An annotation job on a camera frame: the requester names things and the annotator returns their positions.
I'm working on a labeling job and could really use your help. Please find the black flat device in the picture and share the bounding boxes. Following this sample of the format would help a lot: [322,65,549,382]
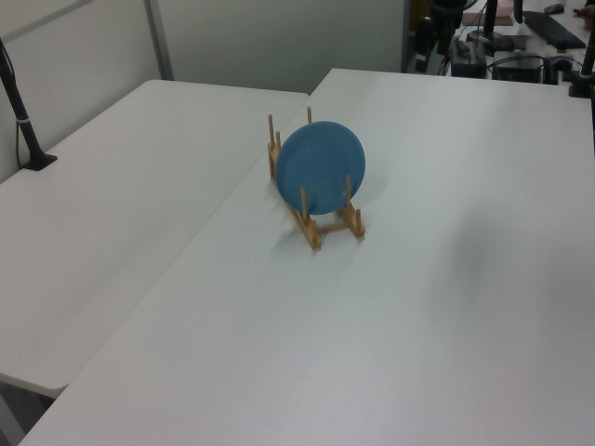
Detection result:
[492,54,545,84]

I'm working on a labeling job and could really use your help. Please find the blue round plate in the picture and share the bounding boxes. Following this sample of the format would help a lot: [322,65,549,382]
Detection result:
[274,120,368,216]

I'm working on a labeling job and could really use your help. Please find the black computer keyboard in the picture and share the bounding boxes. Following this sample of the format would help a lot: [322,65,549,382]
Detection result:
[521,9,588,49]

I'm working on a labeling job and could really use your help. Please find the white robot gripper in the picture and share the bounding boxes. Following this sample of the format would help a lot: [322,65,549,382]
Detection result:
[415,0,468,74]

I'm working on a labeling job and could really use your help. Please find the grey partition frame post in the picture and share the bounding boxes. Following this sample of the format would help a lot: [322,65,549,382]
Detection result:
[143,0,176,83]

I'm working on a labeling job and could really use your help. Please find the black electronics box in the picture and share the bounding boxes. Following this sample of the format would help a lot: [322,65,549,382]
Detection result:
[450,39,487,78]

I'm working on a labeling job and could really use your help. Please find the wooden plate rack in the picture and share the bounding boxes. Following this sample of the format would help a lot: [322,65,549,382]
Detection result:
[266,105,367,251]

